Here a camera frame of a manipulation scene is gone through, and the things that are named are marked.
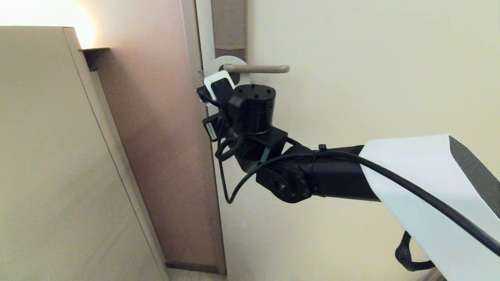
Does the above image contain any blue do-not-disturb door hanger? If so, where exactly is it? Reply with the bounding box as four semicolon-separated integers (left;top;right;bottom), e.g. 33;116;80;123
206;55;251;85

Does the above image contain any white door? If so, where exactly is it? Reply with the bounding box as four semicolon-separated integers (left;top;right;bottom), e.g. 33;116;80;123
195;0;500;281

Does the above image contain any grey-brown metal lock plate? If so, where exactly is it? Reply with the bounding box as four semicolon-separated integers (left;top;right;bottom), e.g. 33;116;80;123
211;0;246;65

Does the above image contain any beige cabinet panel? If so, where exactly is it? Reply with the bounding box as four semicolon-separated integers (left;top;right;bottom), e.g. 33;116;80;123
0;27;168;281

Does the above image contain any beige metal door handle lever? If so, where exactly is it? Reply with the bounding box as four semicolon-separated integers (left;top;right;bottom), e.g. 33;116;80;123
223;64;290;74

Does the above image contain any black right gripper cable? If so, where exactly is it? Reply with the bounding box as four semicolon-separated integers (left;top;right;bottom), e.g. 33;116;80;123
216;135;500;258

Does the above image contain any black looped strap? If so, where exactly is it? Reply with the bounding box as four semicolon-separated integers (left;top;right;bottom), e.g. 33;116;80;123
395;230;436;272

